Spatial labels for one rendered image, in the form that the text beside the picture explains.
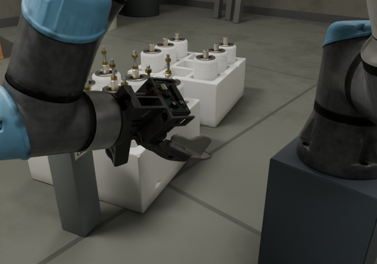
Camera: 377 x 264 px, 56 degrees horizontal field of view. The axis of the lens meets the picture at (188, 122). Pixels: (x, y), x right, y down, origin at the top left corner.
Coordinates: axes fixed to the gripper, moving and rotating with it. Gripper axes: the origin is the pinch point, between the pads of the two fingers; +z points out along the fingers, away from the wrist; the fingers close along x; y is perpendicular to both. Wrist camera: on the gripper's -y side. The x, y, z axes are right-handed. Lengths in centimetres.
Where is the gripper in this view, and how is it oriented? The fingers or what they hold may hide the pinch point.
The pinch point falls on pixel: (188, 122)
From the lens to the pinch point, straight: 62.7
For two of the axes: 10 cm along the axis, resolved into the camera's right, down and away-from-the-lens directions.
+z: 6.1, -0.4, 7.9
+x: -4.6, -8.3, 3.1
